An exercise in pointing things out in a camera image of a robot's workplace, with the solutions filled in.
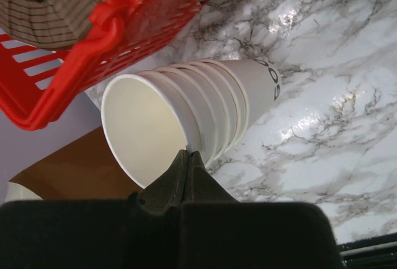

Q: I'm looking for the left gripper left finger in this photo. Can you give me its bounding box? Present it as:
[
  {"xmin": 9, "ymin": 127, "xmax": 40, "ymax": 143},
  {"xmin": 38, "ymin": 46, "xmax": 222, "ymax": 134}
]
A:
[{"xmin": 138, "ymin": 150, "xmax": 188, "ymax": 214}]

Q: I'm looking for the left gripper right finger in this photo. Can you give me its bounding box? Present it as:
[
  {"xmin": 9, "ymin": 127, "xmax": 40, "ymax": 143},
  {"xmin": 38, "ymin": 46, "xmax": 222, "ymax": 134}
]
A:
[{"xmin": 184, "ymin": 151, "xmax": 238, "ymax": 203}]

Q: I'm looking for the stack of white paper cups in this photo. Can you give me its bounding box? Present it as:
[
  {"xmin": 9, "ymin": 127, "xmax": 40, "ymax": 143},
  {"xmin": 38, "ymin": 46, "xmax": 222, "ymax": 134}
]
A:
[{"xmin": 100, "ymin": 59, "xmax": 282, "ymax": 188}]

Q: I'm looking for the brown paper takeout bag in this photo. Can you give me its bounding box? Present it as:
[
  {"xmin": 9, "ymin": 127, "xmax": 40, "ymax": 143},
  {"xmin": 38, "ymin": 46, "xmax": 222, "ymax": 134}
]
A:
[{"xmin": 11, "ymin": 127, "xmax": 141, "ymax": 200}]

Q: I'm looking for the red plastic shopping basket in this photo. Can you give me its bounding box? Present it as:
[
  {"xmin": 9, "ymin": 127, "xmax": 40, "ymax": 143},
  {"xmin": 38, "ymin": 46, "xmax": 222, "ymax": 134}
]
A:
[{"xmin": 1, "ymin": 0, "xmax": 209, "ymax": 131}]

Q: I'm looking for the brown striped cloth in basket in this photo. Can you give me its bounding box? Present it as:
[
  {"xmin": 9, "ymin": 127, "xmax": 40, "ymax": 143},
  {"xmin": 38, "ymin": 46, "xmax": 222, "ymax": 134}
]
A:
[{"xmin": 1, "ymin": 0, "xmax": 105, "ymax": 50}]

